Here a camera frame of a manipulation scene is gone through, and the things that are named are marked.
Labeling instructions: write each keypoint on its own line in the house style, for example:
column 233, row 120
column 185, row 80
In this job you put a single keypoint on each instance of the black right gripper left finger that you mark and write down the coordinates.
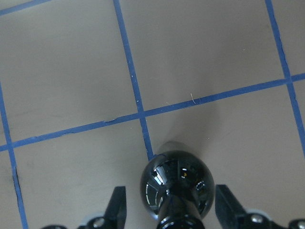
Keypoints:
column 115, row 214

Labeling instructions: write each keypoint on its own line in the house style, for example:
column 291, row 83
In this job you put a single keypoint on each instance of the dark wine bottle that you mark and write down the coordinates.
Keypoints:
column 177, row 187

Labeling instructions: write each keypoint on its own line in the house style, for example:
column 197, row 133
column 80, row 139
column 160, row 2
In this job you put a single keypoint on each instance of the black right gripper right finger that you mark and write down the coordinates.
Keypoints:
column 230, row 213

